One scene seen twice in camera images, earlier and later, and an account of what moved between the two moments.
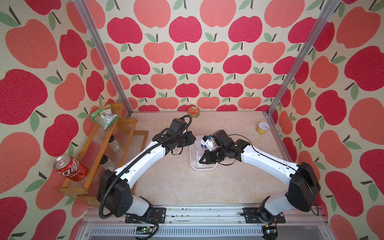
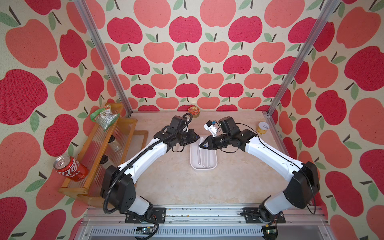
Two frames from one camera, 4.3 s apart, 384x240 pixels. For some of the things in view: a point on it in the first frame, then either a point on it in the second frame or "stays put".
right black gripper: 208,159 to 210,141
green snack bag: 104,117 stays put
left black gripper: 191,138 stays put
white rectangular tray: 196,152 stays put
